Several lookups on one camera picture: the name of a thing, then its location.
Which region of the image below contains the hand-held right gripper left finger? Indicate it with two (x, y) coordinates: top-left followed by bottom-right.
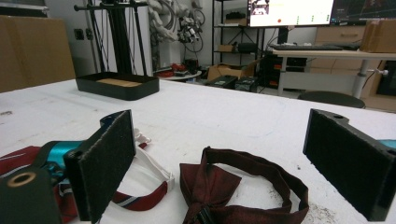
(63, 109), (137, 224)

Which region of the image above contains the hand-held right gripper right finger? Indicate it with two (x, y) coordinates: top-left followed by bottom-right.
(303, 108), (396, 222)

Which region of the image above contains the red striped bow tie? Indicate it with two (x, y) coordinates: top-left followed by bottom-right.
(0, 128), (176, 224)

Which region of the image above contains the black rack tray wooden bottom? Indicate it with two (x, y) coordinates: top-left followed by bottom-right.
(74, 2), (161, 102)

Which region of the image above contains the dark red bow tie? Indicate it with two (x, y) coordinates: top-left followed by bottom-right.
(179, 146), (310, 224)

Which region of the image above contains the black round stool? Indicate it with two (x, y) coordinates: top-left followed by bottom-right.
(297, 91), (367, 109)

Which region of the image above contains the white-legged wooden desk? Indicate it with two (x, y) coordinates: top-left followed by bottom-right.
(272, 49), (396, 99)

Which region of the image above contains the red tool case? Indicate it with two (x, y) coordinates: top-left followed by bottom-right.
(162, 63), (188, 78)

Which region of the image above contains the round white table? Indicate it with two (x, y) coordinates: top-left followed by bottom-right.
(154, 70), (203, 83)

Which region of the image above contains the black keyboard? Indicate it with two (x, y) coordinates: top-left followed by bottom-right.
(269, 44), (345, 52)

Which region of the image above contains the white foam mat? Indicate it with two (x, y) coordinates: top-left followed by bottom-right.
(0, 78), (396, 224)

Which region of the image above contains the black computer tower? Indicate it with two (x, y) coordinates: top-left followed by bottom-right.
(205, 75), (239, 90)
(234, 77), (260, 93)

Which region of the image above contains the large brown cardboard panel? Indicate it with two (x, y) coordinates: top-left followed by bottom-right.
(0, 15), (77, 93)

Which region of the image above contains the dark-screen monitor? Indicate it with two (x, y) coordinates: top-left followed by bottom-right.
(330, 0), (396, 26)

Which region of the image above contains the open cardboard box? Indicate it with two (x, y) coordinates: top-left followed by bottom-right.
(206, 60), (262, 82)

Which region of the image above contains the white wrapped equipment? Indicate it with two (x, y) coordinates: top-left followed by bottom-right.
(147, 0), (206, 53)

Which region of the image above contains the white-screen monitor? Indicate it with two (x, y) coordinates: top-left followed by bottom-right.
(247, 0), (335, 28)

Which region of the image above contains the black shelf rack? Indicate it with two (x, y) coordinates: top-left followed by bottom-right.
(212, 0), (265, 67)

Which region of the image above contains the black metal frame stand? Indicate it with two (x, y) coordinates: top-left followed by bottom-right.
(105, 0), (134, 76)

